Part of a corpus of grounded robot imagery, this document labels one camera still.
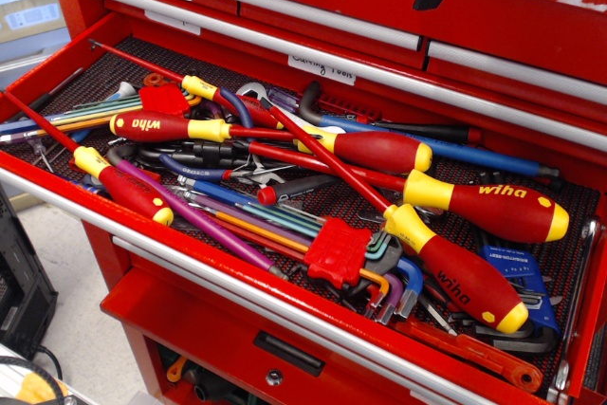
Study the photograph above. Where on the large red yellow Wiha screwdriver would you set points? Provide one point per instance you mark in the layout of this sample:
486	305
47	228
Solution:
511	212

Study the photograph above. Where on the red metal tool chest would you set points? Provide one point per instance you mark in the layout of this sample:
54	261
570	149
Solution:
559	45

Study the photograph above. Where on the white Cutting Tools label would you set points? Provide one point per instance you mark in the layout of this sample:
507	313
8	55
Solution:
322	70

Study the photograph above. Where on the silver open-end wrench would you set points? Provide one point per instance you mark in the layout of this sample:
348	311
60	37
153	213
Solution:
257	91

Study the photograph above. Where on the long blue hex key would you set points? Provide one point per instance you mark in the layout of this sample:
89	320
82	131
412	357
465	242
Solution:
457	142

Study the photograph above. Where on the back thin red screwdriver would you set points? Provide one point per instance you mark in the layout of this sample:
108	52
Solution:
250	111

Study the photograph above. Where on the middle red yellow screwdriver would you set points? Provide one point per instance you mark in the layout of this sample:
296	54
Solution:
374	150

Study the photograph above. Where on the red holder back hex set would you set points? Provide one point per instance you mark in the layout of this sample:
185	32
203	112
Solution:
165	99

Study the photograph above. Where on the small black red screwdriver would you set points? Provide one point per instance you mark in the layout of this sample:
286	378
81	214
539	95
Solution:
273	194

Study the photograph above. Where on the left-pointing Wiha red screwdriver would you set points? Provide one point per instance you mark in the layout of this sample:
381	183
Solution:
149	126

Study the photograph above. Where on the open red tool drawer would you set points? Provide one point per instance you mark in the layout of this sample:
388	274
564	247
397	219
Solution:
292	342

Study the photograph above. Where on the red hex key holder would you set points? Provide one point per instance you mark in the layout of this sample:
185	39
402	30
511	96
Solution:
338	253

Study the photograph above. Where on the purple long hex key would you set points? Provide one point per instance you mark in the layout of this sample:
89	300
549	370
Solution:
201	221

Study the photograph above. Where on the silver combination wrench right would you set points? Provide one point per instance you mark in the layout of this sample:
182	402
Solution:
559	387

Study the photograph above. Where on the blue hex key holder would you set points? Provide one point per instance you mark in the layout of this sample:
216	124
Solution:
522	270

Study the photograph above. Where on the long left red screwdriver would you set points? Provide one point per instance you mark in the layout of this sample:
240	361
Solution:
125	189

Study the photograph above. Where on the front red yellow Wiha screwdriver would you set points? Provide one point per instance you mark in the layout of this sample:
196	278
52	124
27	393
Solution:
472	283

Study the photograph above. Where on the orange red flat tool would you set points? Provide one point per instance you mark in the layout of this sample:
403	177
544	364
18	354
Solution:
518	372

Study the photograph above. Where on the black box on floor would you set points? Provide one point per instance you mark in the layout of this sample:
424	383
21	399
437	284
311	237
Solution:
28	299

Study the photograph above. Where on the blue handled pliers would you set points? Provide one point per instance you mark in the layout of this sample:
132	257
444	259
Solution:
206	159

